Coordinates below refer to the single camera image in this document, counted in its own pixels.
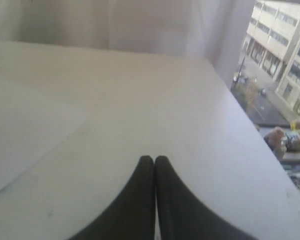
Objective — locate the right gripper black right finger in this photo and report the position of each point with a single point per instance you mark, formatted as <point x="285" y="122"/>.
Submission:
<point x="181" y="215"/>

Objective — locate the white backdrop cloth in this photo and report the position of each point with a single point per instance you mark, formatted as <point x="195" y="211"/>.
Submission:
<point x="210" y="29"/>

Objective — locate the white paper sheet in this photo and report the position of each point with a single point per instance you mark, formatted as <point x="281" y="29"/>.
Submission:
<point x="31" y="125"/>

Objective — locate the beige building outside window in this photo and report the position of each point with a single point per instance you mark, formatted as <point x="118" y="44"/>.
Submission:
<point x="272" y="42"/>

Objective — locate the brown plush toy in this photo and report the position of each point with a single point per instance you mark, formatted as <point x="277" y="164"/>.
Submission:
<point x="274" y="141"/>

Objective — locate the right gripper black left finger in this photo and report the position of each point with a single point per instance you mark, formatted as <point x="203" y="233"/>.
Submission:
<point x="132" y="214"/>

